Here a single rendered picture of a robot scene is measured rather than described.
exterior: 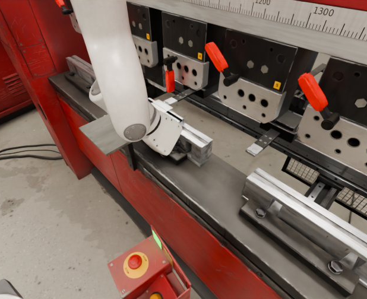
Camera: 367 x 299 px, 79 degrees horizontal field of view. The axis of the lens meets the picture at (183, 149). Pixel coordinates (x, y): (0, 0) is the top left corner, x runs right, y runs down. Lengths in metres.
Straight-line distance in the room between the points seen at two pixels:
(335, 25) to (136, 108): 0.34
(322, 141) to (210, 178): 0.40
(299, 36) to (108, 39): 0.32
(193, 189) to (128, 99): 0.41
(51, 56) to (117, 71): 1.16
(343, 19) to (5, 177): 2.37
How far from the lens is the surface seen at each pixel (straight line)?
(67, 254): 1.75
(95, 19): 0.44
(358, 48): 0.43
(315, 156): 0.86
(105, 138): 0.77
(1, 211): 2.18
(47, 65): 1.57
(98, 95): 0.51
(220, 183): 0.77
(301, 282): 0.68
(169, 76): 0.63
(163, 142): 0.62
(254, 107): 0.52
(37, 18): 1.52
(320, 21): 0.43
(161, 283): 0.76
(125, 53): 0.44
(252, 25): 0.48
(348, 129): 0.46
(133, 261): 0.72
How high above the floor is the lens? 1.47
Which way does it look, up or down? 44 degrees down
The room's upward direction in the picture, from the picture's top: straight up
